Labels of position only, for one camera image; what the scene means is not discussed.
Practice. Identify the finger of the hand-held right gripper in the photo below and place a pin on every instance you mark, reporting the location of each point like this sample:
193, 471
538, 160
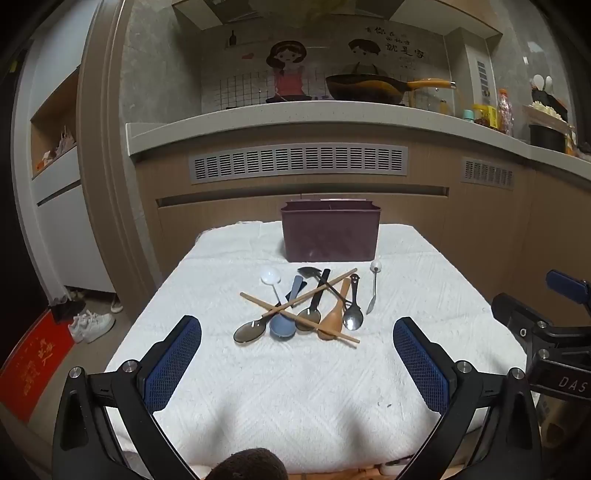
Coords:
568, 285
510, 311

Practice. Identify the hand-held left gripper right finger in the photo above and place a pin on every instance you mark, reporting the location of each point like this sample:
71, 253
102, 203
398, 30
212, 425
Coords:
422, 364

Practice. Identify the white textured towel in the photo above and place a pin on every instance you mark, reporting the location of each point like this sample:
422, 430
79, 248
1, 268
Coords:
277, 392

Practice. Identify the dark fuzzy object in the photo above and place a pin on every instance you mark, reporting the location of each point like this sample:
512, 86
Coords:
249, 466

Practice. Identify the large metal spoon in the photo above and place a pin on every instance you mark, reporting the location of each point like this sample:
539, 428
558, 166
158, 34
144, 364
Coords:
249, 331

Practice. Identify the white plastic spoon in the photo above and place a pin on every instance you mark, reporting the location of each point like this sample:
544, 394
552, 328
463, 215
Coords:
270, 278

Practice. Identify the small grey vent grille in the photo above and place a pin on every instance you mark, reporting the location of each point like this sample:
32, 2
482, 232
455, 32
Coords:
488, 173

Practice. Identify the blue plastic spoon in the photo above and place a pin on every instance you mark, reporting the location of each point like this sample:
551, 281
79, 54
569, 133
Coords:
282, 325

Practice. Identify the yellow food jar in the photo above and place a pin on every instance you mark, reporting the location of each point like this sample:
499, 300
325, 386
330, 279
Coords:
485, 117

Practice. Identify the wooden kitchen cabinet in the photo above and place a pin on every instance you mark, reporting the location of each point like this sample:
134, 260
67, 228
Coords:
485, 230

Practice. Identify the maroon plastic utensil holder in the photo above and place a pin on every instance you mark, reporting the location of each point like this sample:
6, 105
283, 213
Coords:
330, 235

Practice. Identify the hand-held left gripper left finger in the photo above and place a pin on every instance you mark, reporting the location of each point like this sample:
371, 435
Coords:
173, 364

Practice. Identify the cartoon wall sticker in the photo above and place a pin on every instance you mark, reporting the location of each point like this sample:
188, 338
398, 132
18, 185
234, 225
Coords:
288, 69

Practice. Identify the large grey vent grille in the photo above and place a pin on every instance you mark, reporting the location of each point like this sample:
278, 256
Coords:
300, 161

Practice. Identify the black pot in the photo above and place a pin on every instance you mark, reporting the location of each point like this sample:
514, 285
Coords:
547, 138

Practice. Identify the white shelf cabinet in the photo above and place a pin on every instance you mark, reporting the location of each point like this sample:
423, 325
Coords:
69, 221

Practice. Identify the wooden chopstick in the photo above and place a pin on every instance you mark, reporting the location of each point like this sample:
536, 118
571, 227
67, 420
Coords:
258, 302
341, 277

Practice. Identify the wooden spoon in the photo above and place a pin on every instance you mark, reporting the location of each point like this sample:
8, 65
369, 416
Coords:
330, 323

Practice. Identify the white sneakers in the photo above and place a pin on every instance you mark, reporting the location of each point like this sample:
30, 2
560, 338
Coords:
92, 323

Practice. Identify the bottle with orange cap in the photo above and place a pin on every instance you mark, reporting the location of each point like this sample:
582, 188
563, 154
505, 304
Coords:
505, 113

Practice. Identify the grey kitchen countertop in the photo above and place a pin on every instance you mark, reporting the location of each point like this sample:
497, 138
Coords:
300, 117

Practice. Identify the red box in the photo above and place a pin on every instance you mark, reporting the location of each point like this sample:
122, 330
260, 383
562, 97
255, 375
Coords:
32, 364

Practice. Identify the black spork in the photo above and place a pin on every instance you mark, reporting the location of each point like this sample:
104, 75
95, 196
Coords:
307, 272

